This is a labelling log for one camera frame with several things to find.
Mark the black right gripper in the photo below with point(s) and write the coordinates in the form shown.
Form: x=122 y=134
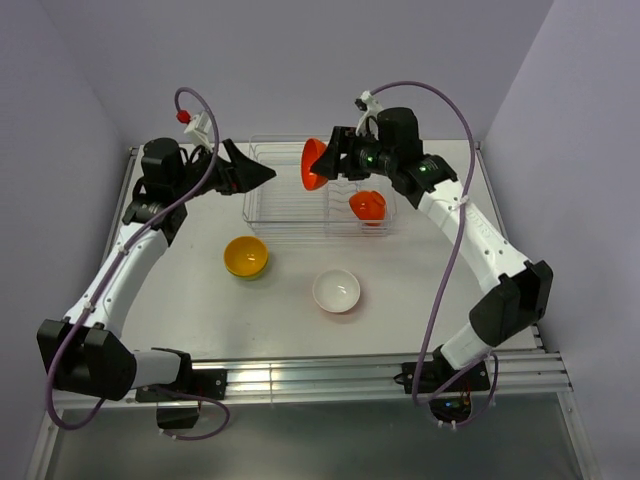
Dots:
x=343 y=141

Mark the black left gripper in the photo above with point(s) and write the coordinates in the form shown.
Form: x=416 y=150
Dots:
x=238 y=176

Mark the orange bowl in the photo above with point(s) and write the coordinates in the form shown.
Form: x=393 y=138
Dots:
x=313 y=149

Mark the orange bowl carried to rack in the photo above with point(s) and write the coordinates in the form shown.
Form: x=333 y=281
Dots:
x=368 y=206

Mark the white bowl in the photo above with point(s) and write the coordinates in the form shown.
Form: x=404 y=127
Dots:
x=336 y=291

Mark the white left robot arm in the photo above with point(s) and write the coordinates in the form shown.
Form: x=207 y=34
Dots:
x=82 y=352

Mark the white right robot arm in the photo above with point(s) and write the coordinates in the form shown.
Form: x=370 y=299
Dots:
x=515 y=290

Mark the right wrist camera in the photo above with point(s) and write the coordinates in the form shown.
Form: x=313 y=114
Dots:
x=369 y=107

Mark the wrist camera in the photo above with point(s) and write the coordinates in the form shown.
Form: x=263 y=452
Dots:
x=197 y=128
x=369 y=107

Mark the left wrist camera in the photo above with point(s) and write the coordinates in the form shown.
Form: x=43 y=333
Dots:
x=197 y=128

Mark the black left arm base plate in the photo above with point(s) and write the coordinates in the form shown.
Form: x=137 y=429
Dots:
x=209 y=383

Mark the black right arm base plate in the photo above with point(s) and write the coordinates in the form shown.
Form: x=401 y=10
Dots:
x=433 y=375

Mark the aluminium table edge rail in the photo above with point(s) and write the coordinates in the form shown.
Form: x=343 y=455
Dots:
x=386 y=377

